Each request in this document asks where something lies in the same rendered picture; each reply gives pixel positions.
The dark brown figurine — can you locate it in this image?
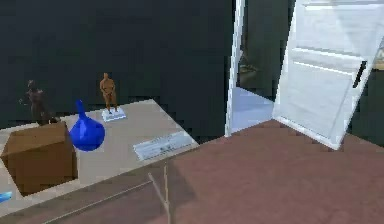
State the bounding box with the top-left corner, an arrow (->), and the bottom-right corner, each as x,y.
19,79 -> 61,127

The orange human figurine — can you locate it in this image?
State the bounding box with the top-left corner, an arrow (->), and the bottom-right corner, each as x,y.
99,72 -> 128,123

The white room door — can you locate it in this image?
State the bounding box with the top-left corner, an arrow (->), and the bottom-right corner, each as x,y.
272,0 -> 384,151

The brown cardboard box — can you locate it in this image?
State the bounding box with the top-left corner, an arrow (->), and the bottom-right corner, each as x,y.
0,121 -> 79,197

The black door handle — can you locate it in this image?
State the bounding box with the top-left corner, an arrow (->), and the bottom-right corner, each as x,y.
352,60 -> 368,89

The white flat paper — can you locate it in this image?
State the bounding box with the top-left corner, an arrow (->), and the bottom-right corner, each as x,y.
132,130 -> 195,162

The blue round vase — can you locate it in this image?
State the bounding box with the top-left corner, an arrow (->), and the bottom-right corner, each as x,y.
68,99 -> 106,153

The beige table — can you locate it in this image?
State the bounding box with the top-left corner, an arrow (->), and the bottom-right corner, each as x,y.
0,98 -> 200,224

